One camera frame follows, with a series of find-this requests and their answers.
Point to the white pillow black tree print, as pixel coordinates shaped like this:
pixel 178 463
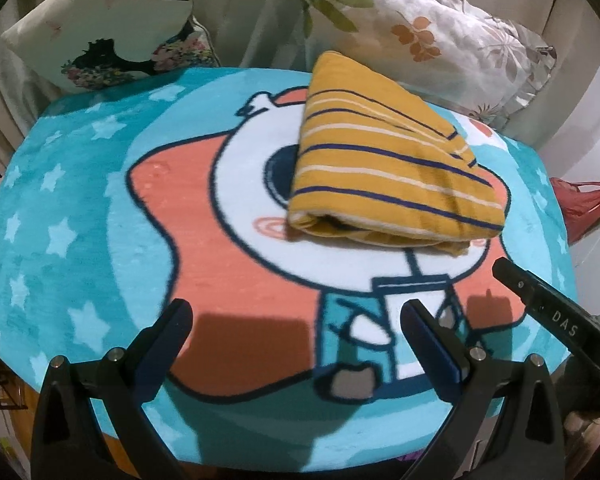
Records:
pixel 80 10

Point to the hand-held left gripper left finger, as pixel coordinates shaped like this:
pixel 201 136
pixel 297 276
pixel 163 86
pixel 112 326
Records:
pixel 172 340

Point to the red bag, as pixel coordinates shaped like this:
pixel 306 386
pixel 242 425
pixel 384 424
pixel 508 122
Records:
pixel 580 200

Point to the white pillow leaf print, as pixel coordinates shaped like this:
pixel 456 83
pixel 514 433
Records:
pixel 430 25

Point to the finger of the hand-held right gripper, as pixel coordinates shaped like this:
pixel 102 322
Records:
pixel 515 280

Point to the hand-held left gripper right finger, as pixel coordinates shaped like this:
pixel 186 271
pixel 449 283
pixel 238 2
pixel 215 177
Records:
pixel 435 355

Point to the yellow striped small shirt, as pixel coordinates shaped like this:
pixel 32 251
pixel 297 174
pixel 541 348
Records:
pixel 380 175

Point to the beige curtain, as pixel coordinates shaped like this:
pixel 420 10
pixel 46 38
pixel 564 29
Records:
pixel 255 20

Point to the teal star cartoon printed blanket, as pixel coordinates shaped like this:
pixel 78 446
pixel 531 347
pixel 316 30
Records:
pixel 80 185

